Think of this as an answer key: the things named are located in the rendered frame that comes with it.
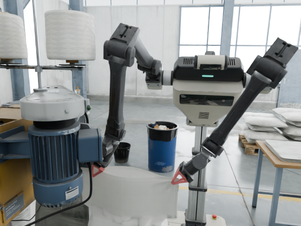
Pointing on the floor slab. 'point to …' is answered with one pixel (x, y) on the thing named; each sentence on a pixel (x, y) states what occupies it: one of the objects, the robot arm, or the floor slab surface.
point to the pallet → (249, 149)
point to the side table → (263, 148)
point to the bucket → (122, 152)
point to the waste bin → (161, 146)
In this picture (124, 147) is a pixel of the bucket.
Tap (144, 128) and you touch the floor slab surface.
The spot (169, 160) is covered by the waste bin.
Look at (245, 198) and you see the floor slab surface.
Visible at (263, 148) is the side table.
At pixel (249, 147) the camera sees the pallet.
